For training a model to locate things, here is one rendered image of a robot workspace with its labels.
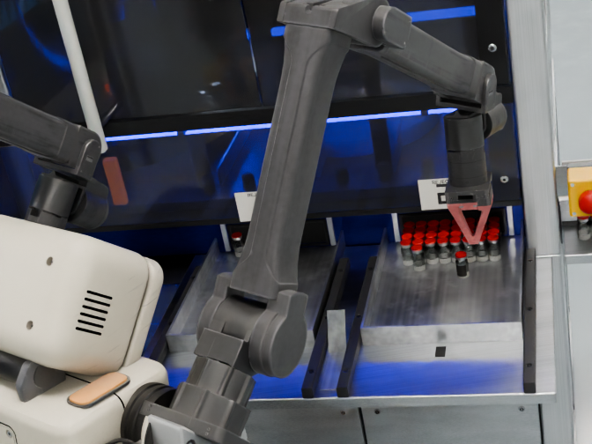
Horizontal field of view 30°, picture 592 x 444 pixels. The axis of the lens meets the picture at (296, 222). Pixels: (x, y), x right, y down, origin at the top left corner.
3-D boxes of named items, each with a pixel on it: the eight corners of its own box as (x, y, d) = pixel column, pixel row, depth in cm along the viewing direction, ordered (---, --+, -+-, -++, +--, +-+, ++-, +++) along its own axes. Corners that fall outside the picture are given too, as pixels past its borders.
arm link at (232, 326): (188, 366, 122) (227, 380, 119) (224, 282, 124) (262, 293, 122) (225, 388, 129) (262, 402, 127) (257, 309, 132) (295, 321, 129)
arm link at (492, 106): (433, 68, 163) (487, 77, 159) (466, 53, 172) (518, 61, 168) (429, 145, 167) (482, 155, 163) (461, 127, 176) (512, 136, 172)
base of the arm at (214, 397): (135, 411, 121) (217, 441, 114) (165, 344, 123) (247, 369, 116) (180, 433, 127) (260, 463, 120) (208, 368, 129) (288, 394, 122)
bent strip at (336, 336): (332, 339, 186) (327, 309, 184) (350, 338, 185) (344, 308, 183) (319, 389, 174) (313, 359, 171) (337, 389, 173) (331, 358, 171)
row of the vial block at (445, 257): (403, 260, 205) (400, 239, 203) (501, 255, 201) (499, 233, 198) (402, 266, 203) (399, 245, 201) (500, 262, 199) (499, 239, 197)
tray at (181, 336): (218, 253, 220) (214, 238, 219) (345, 246, 214) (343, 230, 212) (169, 351, 191) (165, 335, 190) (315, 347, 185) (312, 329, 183)
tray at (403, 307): (386, 243, 212) (384, 227, 210) (524, 235, 206) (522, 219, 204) (363, 345, 183) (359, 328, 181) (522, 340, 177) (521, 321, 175)
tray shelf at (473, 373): (196, 262, 222) (195, 255, 222) (552, 243, 205) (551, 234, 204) (120, 411, 181) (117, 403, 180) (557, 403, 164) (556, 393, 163)
